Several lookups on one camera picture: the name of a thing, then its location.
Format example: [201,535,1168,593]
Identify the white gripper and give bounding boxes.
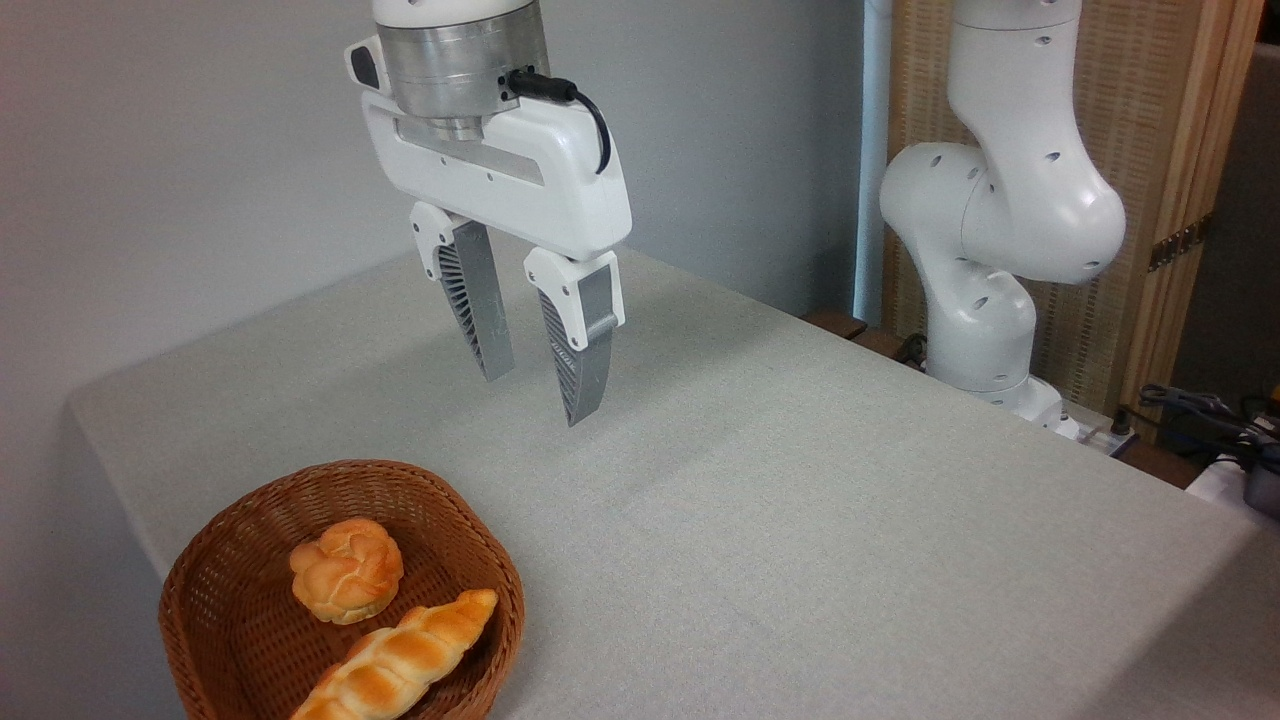
[345,35,633,428]

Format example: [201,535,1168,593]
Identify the long twisted bread loaf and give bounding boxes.
[290,588,499,720]

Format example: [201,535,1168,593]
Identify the round knotted bread bun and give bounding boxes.
[289,518,406,626]

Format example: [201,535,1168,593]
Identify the brown woven wicker basket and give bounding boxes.
[158,459,526,720]

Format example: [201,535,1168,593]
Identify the grey tablecloth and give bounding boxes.
[68,230,1280,720]

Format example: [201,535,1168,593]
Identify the white vertical pipe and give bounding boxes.
[853,0,893,326]

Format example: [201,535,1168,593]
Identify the metal screen hinge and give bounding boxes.
[1147,214,1214,273]

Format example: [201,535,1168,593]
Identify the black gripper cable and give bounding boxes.
[505,68,613,176]

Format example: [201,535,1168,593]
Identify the black cable bundle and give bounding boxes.
[1138,383,1280,453]

